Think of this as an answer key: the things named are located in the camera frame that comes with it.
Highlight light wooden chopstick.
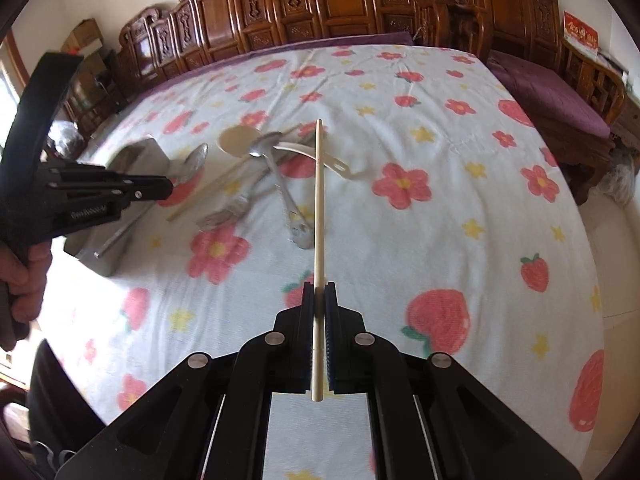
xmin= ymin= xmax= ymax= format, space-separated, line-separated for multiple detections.
xmin=310 ymin=119 xmax=326 ymax=402
xmin=165 ymin=123 xmax=304 ymax=224

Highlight steel fork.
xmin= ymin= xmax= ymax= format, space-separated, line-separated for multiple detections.
xmin=195 ymin=158 xmax=270 ymax=232

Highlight person's left hand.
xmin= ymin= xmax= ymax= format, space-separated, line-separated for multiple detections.
xmin=1 ymin=240 xmax=52 ymax=323

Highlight grey metal rectangular tin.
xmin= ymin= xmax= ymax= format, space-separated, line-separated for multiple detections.
xmin=63 ymin=136 xmax=174 ymax=278

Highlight white plastic bag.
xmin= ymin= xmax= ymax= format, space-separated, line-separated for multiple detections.
xmin=47 ymin=120 xmax=86 ymax=160

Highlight large steel spoon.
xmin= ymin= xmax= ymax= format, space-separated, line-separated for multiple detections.
xmin=248 ymin=132 xmax=314 ymax=249

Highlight stacked cardboard boxes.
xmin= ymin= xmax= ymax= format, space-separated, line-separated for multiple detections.
xmin=61 ymin=18 xmax=113 ymax=110

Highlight floral strawberry tablecloth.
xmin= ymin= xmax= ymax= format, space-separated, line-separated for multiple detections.
xmin=39 ymin=46 xmax=604 ymax=465

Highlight carved wooden long sofa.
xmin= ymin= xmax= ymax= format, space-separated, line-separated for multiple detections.
xmin=114 ymin=0 xmax=449 ymax=96

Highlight purple armchair cushion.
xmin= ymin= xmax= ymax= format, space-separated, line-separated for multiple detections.
xmin=486 ymin=50 xmax=610 ymax=139

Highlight carved wooden armchair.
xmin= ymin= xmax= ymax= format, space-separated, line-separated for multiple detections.
xmin=451 ymin=0 xmax=626 ymax=204

